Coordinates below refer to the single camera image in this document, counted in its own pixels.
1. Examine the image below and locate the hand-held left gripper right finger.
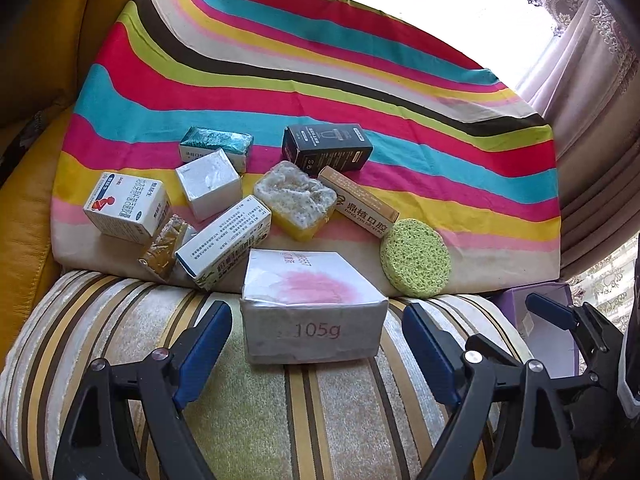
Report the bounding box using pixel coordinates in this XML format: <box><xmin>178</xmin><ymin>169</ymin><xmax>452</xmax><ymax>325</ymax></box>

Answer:
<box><xmin>402</xmin><ymin>304</ymin><xmax>576</xmax><ymax>480</ymax></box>

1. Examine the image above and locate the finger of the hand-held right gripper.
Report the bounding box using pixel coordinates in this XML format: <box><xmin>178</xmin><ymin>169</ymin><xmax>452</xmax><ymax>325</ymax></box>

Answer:
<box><xmin>465</xmin><ymin>334</ymin><xmax>608</xmax><ymax>397</ymax></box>
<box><xmin>526</xmin><ymin>293</ymin><xmax>625</xmax><ymax>378</ymax></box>

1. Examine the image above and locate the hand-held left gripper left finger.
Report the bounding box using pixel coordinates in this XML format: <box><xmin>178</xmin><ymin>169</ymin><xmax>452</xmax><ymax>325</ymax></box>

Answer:
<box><xmin>52</xmin><ymin>300</ymin><xmax>233</xmax><ymax>480</ymax></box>

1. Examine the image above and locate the purple cardboard box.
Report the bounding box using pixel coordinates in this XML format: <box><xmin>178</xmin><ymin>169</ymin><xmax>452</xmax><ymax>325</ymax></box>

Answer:
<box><xmin>492</xmin><ymin>282</ymin><xmax>583</xmax><ymax>378</ymax></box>

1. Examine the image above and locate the round green sponge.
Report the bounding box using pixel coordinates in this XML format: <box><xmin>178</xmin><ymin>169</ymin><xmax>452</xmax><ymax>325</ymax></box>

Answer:
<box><xmin>379</xmin><ymin>218</ymin><xmax>452</xmax><ymax>297</ymax></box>

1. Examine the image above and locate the blue white medicine box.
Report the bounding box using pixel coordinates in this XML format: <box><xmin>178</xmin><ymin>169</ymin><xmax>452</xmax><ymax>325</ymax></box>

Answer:
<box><xmin>175</xmin><ymin>195</ymin><xmax>273</xmax><ymax>291</ymax></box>

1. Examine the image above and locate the gold brown packet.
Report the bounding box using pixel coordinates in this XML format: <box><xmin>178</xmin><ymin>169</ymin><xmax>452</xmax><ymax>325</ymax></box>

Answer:
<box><xmin>138</xmin><ymin>213</ymin><xmax>198</xmax><ymax>282</ymax></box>

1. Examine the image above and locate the white soap box pink stain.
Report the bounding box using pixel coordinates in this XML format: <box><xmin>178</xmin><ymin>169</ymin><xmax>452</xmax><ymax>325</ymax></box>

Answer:
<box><xmin>239</xmin><ymin>248</ymin><xmax>390</xmax><ymax>365</ymax></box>

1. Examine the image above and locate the grey white cube box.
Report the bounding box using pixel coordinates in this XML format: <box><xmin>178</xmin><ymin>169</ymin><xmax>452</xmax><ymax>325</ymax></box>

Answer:
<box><xmin>175</xmin><ymin>148</ymin><xmax>244</xmax><ymax>222</ymax></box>

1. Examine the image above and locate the white medicine box red figure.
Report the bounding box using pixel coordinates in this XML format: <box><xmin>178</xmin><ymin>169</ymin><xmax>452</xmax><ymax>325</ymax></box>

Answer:
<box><xmin>82</xmin><ymin>171</ymin><xmax>173</xmax><ymax>238</ymax></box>

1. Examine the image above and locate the tan slim box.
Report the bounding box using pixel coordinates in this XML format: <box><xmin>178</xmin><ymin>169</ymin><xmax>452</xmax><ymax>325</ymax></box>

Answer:
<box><xmin>317</xmin><ymin>165</ymin><xmax>401</xmax><ymax>236</ymax></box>

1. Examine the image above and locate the yellow sponge block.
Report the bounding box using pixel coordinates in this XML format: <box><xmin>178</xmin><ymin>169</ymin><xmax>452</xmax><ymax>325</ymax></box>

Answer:
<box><xmin>253</xmin><ymin>161</ymin><xmax>338</xmax><ymax>241</ymax></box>

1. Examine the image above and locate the small teal box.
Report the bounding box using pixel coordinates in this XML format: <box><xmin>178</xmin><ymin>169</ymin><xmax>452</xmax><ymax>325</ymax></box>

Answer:
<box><xmin>179</xmin><ymin>126</ymin><xmax>254</xmax><ymax>173</ymax></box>

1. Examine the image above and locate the black box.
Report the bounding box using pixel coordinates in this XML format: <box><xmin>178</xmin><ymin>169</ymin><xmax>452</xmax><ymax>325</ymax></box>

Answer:
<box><xmin>281</xmin><ymin>122</ymin><xmax>375</xmax><ymax>173</ymax></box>

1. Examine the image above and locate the white lace sheer curtain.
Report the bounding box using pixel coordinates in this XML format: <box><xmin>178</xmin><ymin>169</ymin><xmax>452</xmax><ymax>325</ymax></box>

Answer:
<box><xmin>575</xmin><ymin>230</ymin><xmax>640</xmax><ymax>311</ymax></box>

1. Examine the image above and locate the striped velvet cushion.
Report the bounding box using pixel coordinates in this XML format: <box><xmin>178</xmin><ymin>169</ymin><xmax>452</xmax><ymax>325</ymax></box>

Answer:
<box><xmin>0</xmin><ymin>267</ymin><xmax>531</xmax><ymax>480</ymax></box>

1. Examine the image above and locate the beige pleated curtain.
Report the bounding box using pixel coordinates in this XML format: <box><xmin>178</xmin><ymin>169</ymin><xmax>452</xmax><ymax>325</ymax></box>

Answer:
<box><xmin>515</xmin><ymin>0</ymin><xmax>640</xmax><ymax>281</ymax></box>

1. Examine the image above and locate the yellow leather sofa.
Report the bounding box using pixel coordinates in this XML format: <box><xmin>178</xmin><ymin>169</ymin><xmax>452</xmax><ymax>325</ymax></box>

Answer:
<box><xmin>0</xmin><ymin>0</ymin><xmax>166</xmax><ymax>306</ymax></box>

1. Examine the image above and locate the dark patterned cloth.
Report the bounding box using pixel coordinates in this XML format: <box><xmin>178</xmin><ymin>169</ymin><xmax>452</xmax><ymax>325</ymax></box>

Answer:
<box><xmin>0</xmin><ymin>92</ymin><xmax>71</xmax><ymax>181</ymax></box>

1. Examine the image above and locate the rainbow striped cloth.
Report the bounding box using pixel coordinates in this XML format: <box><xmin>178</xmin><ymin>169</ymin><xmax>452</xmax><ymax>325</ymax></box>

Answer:
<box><xmin>50</xmin><ymin>0</ymin><xmax>563</xmax><ymax>296</ymax></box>

